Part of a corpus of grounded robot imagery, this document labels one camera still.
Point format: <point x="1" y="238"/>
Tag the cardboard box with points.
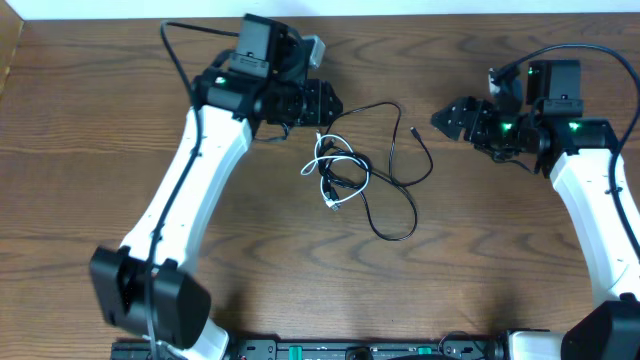
<point x="11" y="27"/>

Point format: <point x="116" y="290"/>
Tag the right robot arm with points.
<point x="544" y="117"/>

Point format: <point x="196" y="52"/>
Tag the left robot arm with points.
<point x="146" y="286"/>

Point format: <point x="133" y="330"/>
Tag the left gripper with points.
<point x="310" y="102"/>

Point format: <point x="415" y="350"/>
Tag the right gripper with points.
<point x="464" y="107"/>

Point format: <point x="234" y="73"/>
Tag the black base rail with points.
<point x="325" y="350"/>

